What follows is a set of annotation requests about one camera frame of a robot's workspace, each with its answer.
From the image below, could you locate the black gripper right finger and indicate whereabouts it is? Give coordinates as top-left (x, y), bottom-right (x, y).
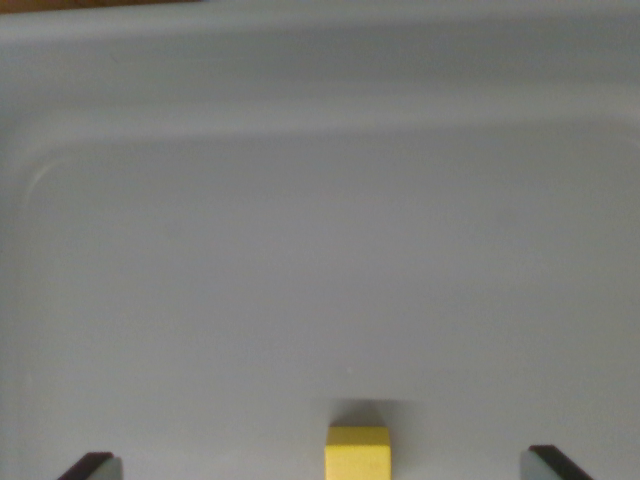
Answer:
top-left (519, 444), bottom-right (597, 480)

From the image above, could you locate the yellow cube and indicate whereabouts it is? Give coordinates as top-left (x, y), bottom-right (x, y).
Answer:
top-left (324, 425), bottom-right (391, 480)

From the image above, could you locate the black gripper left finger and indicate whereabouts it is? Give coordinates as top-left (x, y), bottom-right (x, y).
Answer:
top-left (57, 452), bottom-right (124, 480)

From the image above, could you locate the grey plastic bin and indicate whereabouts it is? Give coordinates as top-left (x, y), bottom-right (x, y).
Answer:
top-left (0, 0), bottom-right (640, 480)

